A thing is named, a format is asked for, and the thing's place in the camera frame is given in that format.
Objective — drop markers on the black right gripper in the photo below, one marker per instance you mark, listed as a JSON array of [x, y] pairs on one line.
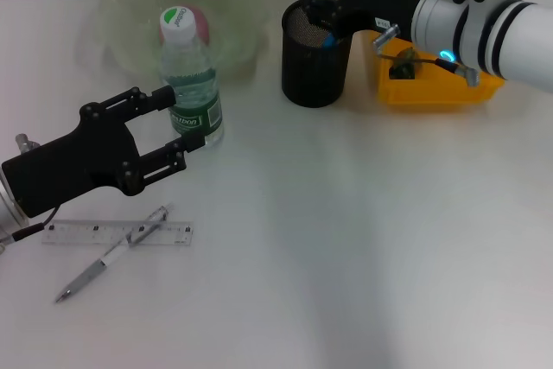
[[380, 4]]

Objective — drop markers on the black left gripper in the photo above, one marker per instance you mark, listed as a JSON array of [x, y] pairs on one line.
[[78, 161]]

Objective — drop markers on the clear green-label water bottle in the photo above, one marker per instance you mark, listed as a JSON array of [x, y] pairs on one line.
[[192, 84]]

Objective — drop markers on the light blue scissors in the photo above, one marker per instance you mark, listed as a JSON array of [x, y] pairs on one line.
[[330, 41]]

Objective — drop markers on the green plastic wrapper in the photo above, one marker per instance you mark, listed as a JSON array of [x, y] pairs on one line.
[[404, 64]]

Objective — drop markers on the pink peach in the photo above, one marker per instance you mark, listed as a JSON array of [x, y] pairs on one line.
[[202, 27]]

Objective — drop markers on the clear plastic ruler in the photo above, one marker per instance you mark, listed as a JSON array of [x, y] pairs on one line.
[[78, 233]]

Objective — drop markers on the black mesh pen holder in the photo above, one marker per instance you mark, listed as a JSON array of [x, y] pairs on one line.
[[317, 75]]

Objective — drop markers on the translucent green fruit bowl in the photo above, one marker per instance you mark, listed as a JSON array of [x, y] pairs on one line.
[[233, 27]]

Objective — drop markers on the silver white pen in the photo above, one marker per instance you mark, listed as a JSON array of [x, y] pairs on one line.
[[108, 258]]

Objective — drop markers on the yellow plastic bin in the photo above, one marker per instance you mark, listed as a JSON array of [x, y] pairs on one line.
[[432, 88]]

